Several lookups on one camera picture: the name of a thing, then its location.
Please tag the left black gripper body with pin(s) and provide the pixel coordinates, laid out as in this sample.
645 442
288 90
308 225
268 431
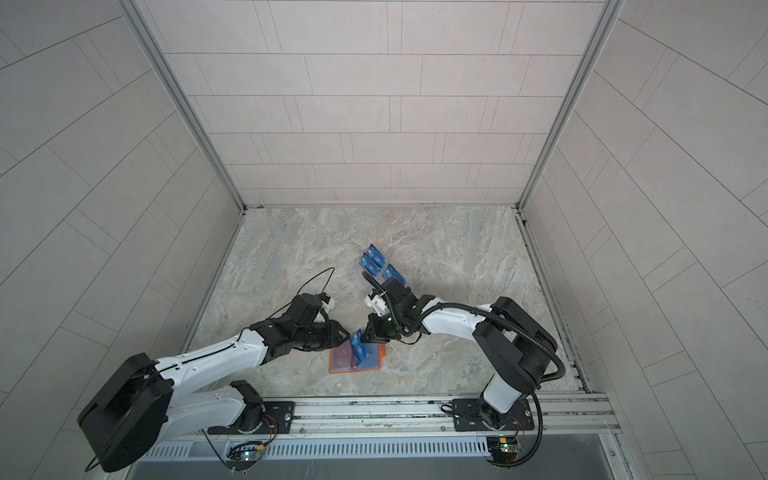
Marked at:
308 338

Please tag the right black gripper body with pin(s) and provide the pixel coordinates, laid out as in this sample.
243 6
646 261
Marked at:
387 327

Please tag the orange leather card holder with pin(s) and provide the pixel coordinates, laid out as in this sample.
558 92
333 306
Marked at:
374 362

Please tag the blue vip card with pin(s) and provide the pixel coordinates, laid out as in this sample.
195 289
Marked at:
376 256
369 265
390 272
359 350

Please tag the clear acrylic card display stand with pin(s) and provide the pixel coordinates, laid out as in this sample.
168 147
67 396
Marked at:
384 267

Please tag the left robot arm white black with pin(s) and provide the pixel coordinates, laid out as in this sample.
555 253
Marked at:
147 400

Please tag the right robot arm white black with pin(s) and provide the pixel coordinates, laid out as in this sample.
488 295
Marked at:
522 353

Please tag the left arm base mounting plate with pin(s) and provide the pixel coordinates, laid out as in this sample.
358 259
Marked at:
273 415

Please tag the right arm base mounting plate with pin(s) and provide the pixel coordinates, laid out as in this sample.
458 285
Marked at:
468 414

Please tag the left green circuit board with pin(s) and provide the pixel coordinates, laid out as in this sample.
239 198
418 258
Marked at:
243 456

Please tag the green circuit board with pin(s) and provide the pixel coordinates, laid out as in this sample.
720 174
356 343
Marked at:
243 456
503 451

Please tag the right green circuit board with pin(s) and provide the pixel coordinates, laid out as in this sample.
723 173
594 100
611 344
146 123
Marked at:
503 451

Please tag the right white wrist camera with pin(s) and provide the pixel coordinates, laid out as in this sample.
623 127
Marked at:
377 304

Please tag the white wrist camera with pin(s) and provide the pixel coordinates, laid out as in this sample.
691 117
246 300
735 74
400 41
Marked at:
327 301
377 304

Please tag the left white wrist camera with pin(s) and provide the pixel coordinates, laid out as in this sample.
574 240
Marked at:
327 301

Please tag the aluminium mounting rail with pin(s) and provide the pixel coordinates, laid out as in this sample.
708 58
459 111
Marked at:
385 416

